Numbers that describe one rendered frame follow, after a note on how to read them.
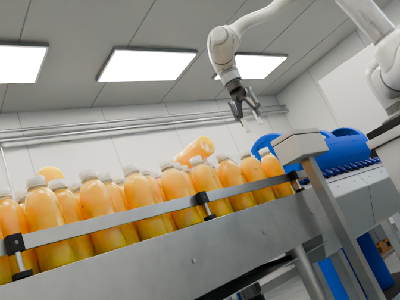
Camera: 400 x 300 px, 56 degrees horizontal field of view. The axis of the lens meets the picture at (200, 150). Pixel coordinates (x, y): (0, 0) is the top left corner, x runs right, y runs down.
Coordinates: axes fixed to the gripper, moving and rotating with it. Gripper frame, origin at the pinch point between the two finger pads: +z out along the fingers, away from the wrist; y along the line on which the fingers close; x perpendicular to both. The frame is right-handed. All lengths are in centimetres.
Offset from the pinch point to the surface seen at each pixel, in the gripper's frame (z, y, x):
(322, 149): 25.6, -24.6, 4.0
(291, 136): 18.7, -23.5, 18.3
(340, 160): 26, -2, -58
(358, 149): 22, -4, -83
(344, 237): 57, -20, 10
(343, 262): 68, 0, -17
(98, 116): -199, 332, -163
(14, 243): 30, -13, 110
